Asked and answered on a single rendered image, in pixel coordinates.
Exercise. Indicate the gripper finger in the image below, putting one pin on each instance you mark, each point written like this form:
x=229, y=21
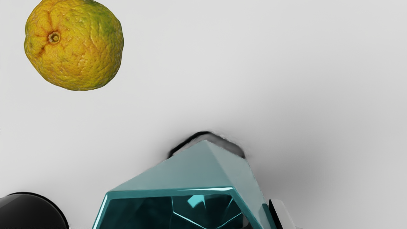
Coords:
x=281, y=216

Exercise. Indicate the black glossy round object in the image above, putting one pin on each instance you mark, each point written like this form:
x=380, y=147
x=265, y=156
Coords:
x=28, y=213

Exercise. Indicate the yellow-green citrus fruit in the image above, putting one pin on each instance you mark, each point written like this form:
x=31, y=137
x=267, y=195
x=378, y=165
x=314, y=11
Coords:
x=73, y=47

